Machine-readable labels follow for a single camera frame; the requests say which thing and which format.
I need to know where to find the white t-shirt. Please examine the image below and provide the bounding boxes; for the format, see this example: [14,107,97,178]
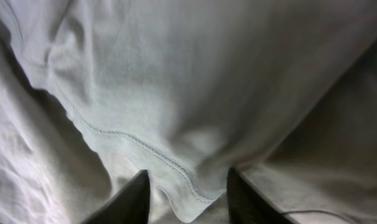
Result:
[0,1,377,223]

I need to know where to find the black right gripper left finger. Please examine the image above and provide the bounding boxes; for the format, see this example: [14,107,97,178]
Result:
[82,170,151,224]

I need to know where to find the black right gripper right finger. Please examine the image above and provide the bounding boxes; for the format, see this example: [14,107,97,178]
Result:
[226,168,295,224]

